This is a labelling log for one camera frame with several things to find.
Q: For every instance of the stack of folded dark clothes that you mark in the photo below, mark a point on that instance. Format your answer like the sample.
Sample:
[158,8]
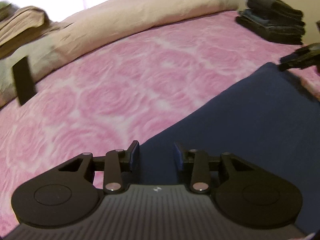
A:
[273,20]

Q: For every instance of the pink rose bed blanket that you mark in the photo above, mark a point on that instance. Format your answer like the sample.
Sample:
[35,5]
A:
[129,90]

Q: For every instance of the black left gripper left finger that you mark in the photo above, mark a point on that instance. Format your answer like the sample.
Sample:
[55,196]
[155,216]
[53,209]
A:
[116,163]

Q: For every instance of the folded pink beige blankets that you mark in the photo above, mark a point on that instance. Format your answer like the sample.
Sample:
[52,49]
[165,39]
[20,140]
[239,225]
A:
[19,26]

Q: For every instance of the navy blue garment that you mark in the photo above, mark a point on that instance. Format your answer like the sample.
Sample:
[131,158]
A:
[268,119]

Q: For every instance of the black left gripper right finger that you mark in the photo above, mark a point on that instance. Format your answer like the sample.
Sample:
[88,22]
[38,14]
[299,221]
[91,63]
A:
[192,168]

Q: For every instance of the grey pillow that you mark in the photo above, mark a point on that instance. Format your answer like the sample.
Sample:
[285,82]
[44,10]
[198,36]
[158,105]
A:
[27,65]

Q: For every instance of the cream rolled duvet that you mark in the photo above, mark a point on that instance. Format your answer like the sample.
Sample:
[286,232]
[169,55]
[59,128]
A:
[115,19]

